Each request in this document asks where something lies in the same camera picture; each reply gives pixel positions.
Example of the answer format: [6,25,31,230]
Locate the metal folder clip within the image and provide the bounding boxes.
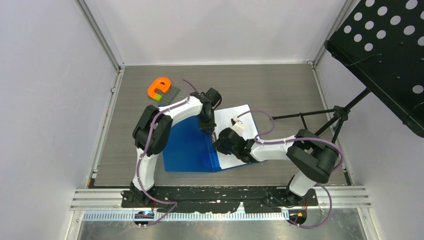
[210,132,218,143]

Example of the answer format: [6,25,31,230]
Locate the white paper sheets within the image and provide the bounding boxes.
[213,104,259,171]

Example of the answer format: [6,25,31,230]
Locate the blue plastic folder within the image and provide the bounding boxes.
[158,104,266,174]

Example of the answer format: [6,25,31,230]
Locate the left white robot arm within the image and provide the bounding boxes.
[129,88,222,207]

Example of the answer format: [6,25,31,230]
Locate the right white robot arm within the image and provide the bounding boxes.
[213,127,344,205]

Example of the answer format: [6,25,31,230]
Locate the grey lego baseplate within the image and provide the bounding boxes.
[153,85,180,106]

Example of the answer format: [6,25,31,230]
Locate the orange letter e block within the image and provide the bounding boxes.
[147,77,172,100]

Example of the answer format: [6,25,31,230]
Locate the green lego brick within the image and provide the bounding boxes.
[154,94,163,103]

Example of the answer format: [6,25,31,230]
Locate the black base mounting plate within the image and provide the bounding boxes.
[120,186,318,214]

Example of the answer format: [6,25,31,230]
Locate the black perforated music stand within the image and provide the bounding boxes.
[269,0,424,142]

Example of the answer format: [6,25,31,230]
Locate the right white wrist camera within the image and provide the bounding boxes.
[230,116,245,136]

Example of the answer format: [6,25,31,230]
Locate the aluminium frame rail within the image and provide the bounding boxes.
[70,185,372,212]

